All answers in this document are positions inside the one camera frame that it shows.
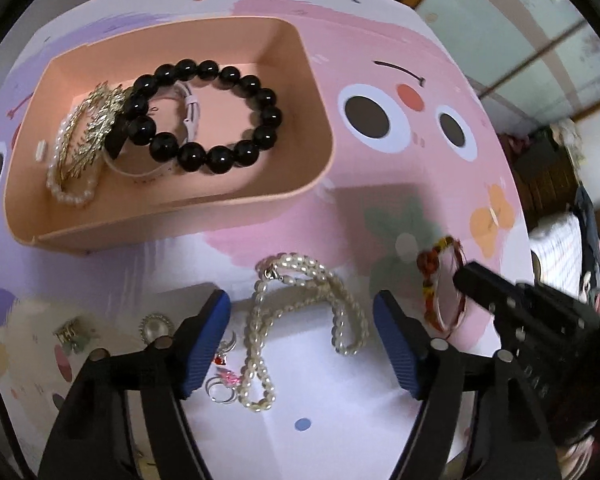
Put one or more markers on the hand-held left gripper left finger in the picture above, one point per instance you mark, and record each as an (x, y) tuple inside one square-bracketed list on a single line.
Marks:
[(206, 345)]

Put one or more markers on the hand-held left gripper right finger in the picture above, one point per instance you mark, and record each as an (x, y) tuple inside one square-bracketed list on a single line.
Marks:
[(399, 345)]

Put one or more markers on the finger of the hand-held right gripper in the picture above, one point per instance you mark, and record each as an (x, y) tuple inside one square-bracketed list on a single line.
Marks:
[(485, 285)]

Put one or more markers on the pink plastic box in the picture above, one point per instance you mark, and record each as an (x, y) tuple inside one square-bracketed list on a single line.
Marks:
[(175, 125)]

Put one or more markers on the gold leaf hair clip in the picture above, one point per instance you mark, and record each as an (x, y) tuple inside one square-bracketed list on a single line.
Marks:
[(92, 125)]

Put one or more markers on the round pearl brooch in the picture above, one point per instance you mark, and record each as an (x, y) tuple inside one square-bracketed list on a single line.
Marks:
[(155, 327)]

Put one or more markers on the checked blanket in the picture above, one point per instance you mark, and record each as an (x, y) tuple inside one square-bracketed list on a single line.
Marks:
[(555, 255)]

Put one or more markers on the small flower hair clip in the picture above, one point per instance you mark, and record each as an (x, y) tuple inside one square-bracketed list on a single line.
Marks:
[(70, 336)]

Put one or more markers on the cartoon printed tablecloth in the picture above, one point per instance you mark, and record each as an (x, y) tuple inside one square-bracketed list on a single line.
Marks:
[(380, 170)]

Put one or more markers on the pale blue wardrobe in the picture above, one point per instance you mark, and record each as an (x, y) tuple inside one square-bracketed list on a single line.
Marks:
[(520, 45)]

